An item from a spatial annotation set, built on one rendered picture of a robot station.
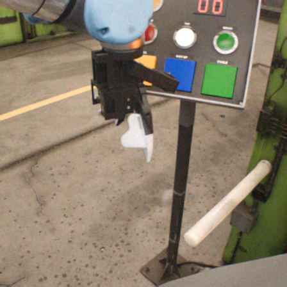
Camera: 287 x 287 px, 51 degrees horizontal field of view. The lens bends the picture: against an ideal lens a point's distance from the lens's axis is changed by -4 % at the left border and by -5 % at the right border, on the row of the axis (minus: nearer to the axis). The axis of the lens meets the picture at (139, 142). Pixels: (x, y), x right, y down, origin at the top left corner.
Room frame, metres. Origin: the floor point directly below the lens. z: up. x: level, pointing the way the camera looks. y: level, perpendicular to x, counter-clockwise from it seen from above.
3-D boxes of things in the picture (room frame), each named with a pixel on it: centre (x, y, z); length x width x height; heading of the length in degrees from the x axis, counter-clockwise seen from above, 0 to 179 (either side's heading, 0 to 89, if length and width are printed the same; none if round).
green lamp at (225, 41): (0.73, -0.21, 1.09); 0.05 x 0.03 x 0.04; 45
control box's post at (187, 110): (0.84, -0.15, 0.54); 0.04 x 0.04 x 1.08; 45
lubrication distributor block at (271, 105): (0.85, -0.42, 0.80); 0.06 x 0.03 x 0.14; 45
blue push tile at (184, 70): (0.72, -0.10, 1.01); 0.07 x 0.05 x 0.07; 70
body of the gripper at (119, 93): (0.52, 0.04, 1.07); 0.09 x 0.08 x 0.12; 116
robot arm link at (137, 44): (0.52, 0.03, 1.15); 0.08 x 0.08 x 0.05
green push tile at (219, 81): (0.69, -0.19, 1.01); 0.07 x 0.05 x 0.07; 70
